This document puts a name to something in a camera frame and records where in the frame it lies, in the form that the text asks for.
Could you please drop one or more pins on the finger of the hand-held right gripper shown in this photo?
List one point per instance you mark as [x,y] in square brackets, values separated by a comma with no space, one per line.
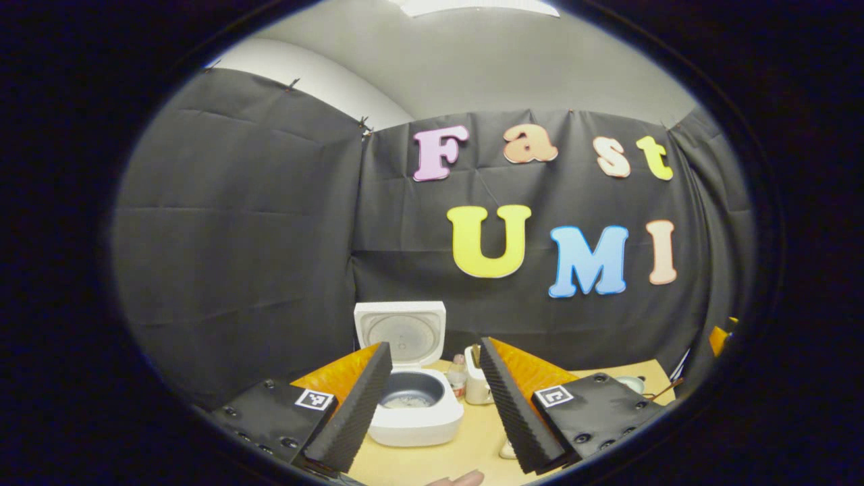
[721,337]

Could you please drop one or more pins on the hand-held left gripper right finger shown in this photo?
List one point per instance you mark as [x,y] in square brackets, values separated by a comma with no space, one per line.
[511,418]

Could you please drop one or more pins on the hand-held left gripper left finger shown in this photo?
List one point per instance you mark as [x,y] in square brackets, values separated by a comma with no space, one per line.
[358,412]

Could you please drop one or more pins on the small white rice portion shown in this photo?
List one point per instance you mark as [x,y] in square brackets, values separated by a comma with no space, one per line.
[408,402]

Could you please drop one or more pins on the white rice cooker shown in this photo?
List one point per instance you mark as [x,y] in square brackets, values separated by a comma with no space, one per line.
[418,428]

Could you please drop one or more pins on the brown wooden spoon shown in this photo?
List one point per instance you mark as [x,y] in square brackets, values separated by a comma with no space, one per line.
[665,389]

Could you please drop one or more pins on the white toaster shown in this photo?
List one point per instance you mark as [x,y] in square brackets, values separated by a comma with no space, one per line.
[476,388]

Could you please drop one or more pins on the clear water bottle red label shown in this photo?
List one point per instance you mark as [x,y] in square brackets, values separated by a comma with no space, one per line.
[457,378]

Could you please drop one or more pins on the brown bread slice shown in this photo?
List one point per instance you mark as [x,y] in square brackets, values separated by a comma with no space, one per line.
[475,354]

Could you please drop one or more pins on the large ceiling light panel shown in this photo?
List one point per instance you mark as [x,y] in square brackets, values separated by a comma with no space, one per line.
[482,5]

